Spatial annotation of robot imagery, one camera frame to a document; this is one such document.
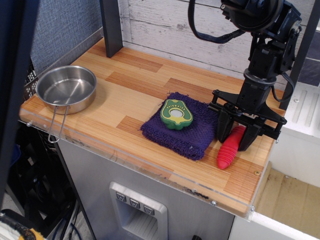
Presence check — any dark vertical post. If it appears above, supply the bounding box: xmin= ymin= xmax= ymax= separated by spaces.
xmin=99 ymin=0 xmax=123 ymax=58
xmin=278 ymin=0 xmax=320 ymax=111

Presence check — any grey dispenser panel with buttons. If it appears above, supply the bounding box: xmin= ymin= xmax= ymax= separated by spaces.
xmin=109 ymin=181 xmax=169 ymax=240

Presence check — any purple towel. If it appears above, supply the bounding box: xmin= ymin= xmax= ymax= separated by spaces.
xmin=140 ymin=92 xmax=218 ymax=161

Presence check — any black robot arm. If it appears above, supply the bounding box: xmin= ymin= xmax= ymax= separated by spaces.
xmin=209 ymin=0 xmax=302 ymax=151

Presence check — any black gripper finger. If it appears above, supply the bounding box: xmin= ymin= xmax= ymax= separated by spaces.
xmin=216 ymin=109 xmax=236 ymax=143
xmin=238 ymin=124 xmax=262 ymax=152

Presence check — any right dark vertical post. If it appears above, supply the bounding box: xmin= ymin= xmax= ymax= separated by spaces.
xmin=278 ymin=0 xmax=320 ymax=111

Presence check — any clear acrylic guard rail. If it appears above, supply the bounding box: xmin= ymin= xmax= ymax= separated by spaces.
xmin=19 ymin=27 xmax=283 ymax=223

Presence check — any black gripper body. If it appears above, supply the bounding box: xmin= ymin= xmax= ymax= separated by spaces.
xmin=209 ymin=77 xmax=287 ymax=140

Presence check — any left dark vertical post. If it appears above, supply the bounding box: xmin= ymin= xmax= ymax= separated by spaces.
xmin=99 ymin=0 xmax=123 ymax=58

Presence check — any steel pan with wire handle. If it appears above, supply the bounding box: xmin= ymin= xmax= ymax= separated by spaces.
xmin=36 ymin=65 xmax=97 ymax=144

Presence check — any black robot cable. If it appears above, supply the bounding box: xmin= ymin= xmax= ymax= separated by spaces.
xmin=187 ymin=0 xmax=296 ymax=103

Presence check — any red handled metal fork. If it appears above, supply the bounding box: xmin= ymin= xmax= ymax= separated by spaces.
xmin=216 ymin=125 xmax=246 ymax=170

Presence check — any green avocado toy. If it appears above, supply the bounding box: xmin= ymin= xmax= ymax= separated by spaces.
xmin=160 ymin=99 xmax=193 ymax=131

